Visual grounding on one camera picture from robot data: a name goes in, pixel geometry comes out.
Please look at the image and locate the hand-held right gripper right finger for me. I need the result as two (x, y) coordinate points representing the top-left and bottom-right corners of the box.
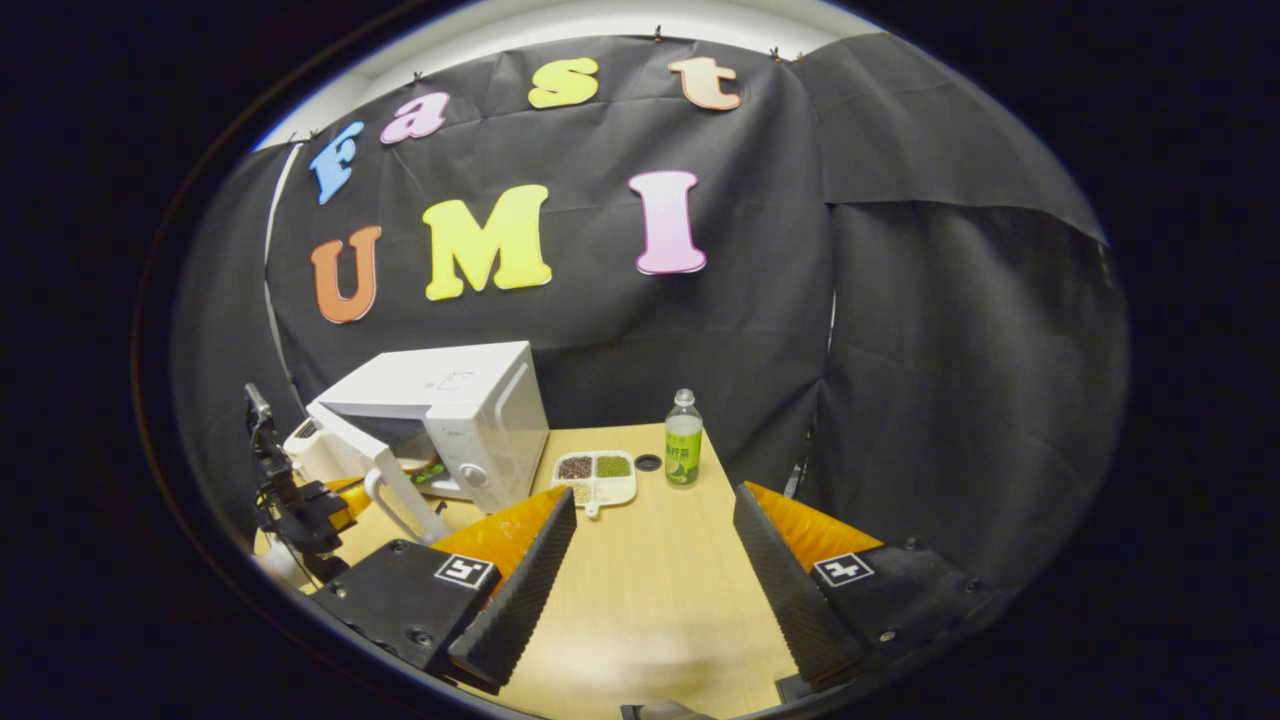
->
(733, 483), (1001, 694)

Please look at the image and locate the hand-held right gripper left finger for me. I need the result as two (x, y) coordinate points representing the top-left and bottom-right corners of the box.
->
(310, 487), (579, 696)

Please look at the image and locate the white microwave oven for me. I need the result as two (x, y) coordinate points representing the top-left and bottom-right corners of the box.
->
(305, 341), (550, 544)

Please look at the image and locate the white divided dish of beans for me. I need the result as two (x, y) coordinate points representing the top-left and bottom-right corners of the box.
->
(552, 450), (638, 519)

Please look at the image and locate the green label drink bottle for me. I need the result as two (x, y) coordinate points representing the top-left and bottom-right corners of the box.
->
(665, 389), (704, 488)

